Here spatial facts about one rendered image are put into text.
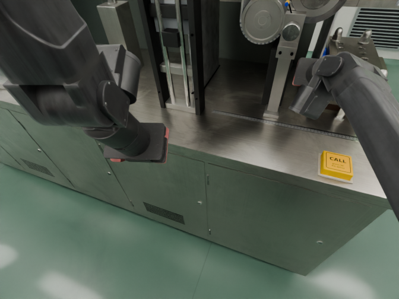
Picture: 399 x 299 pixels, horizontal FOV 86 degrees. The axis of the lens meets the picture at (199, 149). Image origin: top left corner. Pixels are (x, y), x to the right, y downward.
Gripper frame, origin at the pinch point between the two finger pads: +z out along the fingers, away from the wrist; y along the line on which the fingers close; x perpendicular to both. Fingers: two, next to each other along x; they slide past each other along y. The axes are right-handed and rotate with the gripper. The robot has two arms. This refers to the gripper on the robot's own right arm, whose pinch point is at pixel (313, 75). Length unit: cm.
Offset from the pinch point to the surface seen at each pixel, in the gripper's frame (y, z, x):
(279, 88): -8.1, 4.0, -4.7
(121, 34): -73, 10, 7
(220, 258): -17, 33, -104
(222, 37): -38, 37, 14
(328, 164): 8.5, -9.9, -21.7
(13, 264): -135, -7, -128
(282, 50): -9.7, -4.4, 5.0
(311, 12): -5.0, -3.3, 14.7
